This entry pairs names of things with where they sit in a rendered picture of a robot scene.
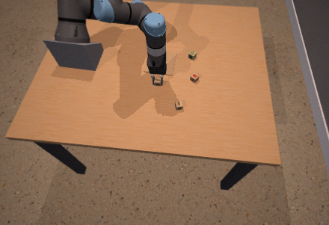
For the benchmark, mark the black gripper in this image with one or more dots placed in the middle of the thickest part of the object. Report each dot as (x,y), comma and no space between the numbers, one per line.
(156,62)

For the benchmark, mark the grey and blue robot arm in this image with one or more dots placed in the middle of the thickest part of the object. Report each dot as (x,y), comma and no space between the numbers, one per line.
(72,15)

